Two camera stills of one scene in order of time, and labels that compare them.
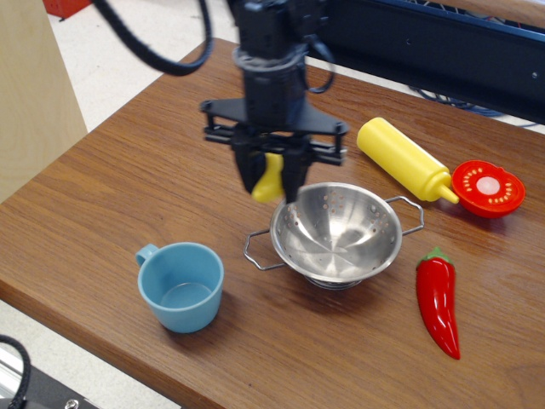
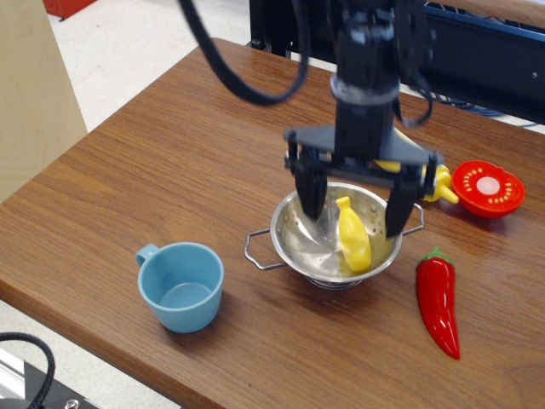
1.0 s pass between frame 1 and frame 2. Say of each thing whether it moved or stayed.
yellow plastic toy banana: moved
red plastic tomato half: stayed
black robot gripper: moved
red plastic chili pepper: stayed
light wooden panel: stayed
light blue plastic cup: stayed
